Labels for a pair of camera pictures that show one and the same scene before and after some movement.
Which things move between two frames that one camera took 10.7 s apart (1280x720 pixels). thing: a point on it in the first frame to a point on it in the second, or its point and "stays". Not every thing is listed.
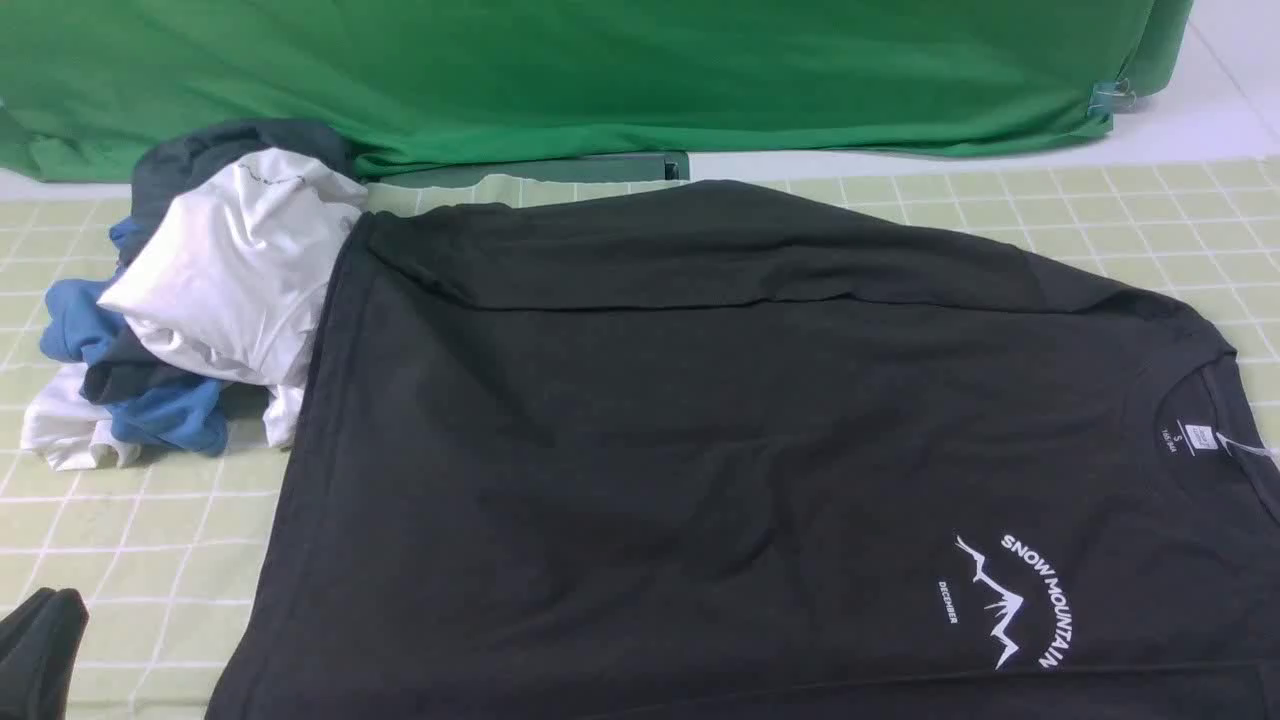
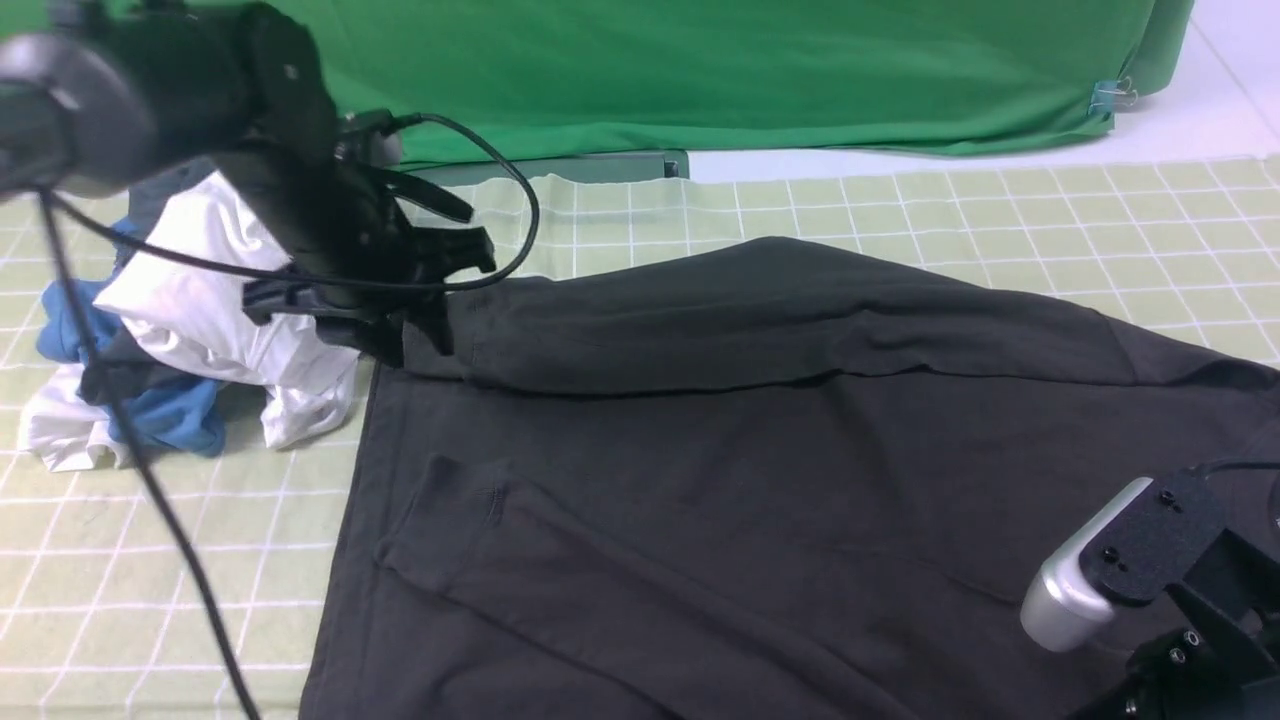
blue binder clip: x=1111 y=96 stays
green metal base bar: x=620 y=166 stays
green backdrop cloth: x=427 y=85 stays
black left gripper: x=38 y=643 to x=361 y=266
